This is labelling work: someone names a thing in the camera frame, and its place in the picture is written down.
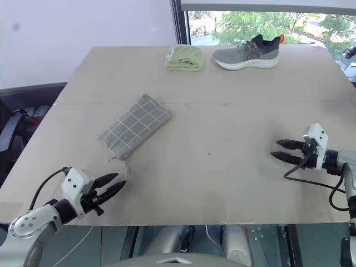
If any beige pouch with pens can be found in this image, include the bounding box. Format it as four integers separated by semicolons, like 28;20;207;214
96;93;173;182

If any thin white floor cable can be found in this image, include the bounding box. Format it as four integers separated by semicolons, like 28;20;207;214
55;225;95;260

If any metal frame with bolts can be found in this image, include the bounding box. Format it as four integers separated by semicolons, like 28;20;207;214
246;224;293;267

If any grey roller blind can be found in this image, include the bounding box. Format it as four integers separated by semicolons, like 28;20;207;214
180;0;356;12

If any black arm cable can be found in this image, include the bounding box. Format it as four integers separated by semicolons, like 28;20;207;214
28;166;70;212
283;155;352;211

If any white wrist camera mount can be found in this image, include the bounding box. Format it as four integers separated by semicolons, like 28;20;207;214
302;122;329;170
61;167;95;220

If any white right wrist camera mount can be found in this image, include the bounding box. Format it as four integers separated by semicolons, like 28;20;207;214
302;122;329;170

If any folded light green towel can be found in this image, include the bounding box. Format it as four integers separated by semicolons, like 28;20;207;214
164;45;204;73

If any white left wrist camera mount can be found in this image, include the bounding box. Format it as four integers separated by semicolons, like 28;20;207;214
61;167;95;220

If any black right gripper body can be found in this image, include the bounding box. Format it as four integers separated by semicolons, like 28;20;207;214
299;137;319;170

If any dark window frame post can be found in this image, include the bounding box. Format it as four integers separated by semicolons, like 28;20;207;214
170;0;191;47

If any white cable under table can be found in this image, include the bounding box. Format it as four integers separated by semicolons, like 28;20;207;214
205;225;224;257

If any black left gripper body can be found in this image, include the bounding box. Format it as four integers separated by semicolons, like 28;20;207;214
80;177;106;216

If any grey sneaker with white sole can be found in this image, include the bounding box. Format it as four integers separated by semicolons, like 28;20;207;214
213;33;286;70

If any red and white machine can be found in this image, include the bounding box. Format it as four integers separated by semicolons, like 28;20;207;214
24;105;51;126

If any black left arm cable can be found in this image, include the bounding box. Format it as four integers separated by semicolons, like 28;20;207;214
28;166;70;212

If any grey robot torso with chevron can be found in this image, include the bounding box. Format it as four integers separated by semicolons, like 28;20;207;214
105;251;251;267

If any silver rounded robot leg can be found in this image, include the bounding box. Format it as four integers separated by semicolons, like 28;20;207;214
144;225;195;257
221;225;254;267

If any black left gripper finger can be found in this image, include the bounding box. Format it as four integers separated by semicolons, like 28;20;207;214
93;172;119;190
98;180;127;204

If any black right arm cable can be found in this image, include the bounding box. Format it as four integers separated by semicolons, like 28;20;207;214
283;155;352;211

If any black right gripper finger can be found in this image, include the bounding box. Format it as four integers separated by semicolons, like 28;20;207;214
275;139;305;151
270;151;304;166

